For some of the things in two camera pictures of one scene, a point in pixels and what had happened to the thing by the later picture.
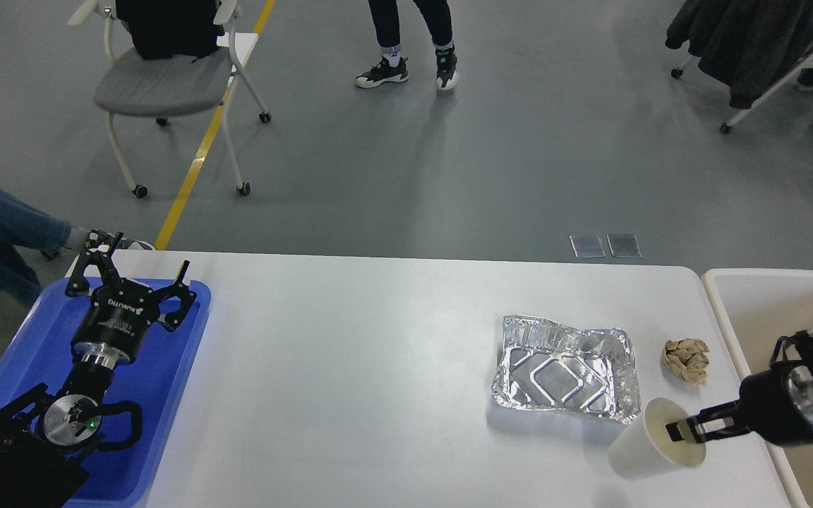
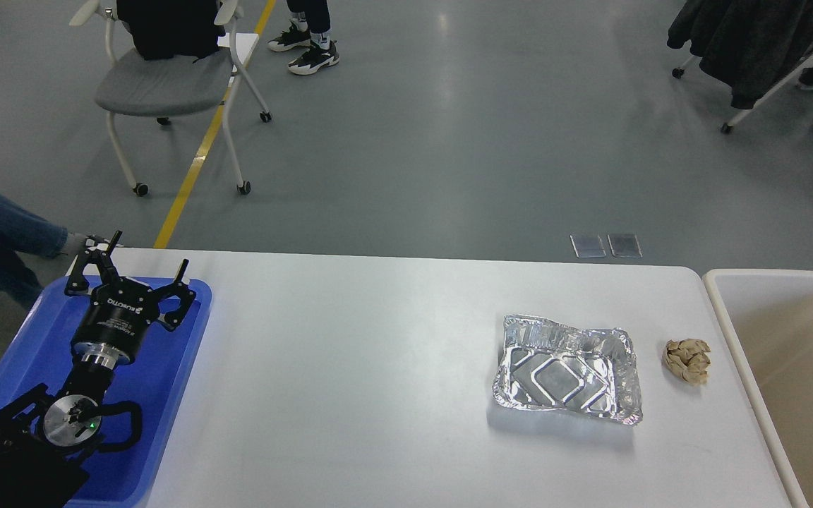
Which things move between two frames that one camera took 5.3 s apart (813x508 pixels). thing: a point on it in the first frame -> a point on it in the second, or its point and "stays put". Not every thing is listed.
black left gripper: [111, 326] stays put
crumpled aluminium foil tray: [546, 365] stays put
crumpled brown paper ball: [687, 358] stays put
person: [392, 67] -> [310, 26]
